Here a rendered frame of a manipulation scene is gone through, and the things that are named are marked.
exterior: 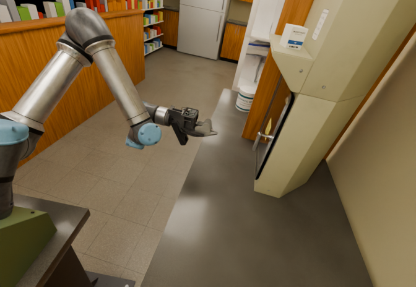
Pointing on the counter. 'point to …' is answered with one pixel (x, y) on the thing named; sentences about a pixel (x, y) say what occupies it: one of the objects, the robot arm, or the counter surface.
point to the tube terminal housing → (338, 68)
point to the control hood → (291, 63)
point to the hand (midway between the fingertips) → (214, 133)
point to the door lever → (260, 139)
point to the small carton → (293, 36)
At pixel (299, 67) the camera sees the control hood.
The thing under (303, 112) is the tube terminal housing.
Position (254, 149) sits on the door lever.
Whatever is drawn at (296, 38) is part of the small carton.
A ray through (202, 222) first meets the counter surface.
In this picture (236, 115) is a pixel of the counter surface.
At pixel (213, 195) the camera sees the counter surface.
